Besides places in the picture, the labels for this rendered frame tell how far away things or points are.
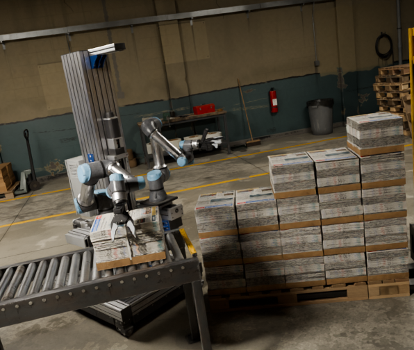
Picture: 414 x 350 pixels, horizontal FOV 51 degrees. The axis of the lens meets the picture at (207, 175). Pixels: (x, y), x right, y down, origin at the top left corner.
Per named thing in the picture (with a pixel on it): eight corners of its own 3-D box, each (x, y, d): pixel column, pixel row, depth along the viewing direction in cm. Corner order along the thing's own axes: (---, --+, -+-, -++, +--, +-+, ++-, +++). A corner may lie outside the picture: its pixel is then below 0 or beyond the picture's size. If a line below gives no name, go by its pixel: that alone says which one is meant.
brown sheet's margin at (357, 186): (309, 180, 338) (308, 174, 337) (346, 175, 335) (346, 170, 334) (318, 194, 301) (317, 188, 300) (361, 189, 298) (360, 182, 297)
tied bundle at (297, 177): (270, 185, 341) (267, 156, 336) (308, 180, 338) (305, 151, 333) (274, 200, 305) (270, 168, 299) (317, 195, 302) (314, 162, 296)
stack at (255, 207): (213, 288, 367) (199, 193, 348) (355, 274, 354) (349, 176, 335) (210, 313, 330) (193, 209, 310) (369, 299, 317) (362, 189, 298)
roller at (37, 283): (49, 266, 269) (47, 258, 268) (37, 302, 224) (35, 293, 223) (40, 267, 268) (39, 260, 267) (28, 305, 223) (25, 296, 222)
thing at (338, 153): (305, 152, 331) (305, 151, 331) (344, 147, 329) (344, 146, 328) (315, 163, 295) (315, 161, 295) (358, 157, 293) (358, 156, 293)
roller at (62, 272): (71, 261, 271) (69, 253, 270) (64, 296, 226) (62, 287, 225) (62, 262, 270) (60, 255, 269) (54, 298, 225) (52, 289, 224)
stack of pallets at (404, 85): (426, 121, 947) (424, 60, 917) (462, 125, 859) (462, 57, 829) (374, 132, 914) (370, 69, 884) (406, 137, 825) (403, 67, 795)
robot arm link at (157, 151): (152, 185, 359) (140, 119, 346) (159, 180, 373) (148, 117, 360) (166, 184, 355) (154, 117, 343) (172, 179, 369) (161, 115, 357)
